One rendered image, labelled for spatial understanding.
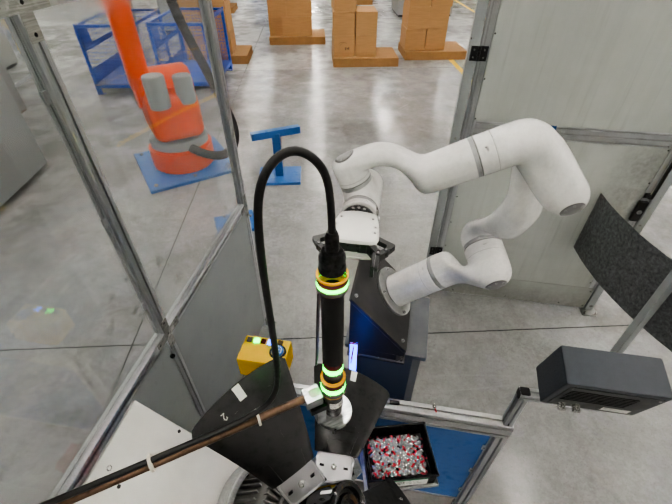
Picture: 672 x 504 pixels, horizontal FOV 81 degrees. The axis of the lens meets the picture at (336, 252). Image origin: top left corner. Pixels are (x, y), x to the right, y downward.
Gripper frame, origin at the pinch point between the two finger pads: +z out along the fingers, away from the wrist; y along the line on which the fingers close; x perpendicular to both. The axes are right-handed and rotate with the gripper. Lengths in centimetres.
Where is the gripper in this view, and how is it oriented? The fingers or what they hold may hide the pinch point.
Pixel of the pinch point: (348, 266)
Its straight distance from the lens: 75.4
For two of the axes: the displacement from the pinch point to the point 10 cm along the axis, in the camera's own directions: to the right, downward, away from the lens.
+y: -9.9, -1.1, 1.3
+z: -1.7, 6.4, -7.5
